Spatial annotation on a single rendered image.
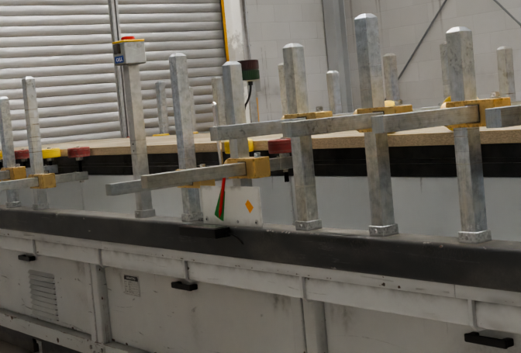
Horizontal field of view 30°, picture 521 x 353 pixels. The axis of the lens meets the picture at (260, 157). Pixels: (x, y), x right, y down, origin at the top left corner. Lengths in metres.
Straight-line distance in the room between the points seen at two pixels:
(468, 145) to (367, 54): 0.32
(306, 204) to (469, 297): 0.49
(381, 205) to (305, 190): 0.25
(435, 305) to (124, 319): 1.81
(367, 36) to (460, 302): 0.57
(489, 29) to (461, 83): 9.28
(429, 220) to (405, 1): 9.81
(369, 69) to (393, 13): 10.12
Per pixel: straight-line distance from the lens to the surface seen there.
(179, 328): 3.30
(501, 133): 2.08
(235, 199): 2.45
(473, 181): 1.87
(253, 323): 2.93
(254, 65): 2.46
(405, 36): 12.01
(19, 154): 3.99
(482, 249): 1.85
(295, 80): 2.23
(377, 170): 2.04
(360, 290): 2.18
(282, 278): 2.39
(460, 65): 1.86
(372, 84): 2.04
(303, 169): 2.23
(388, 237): 2.04
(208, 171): 2.33
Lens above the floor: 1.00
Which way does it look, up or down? 3 degrees down
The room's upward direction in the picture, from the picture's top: 5 degrees counter-clockwise
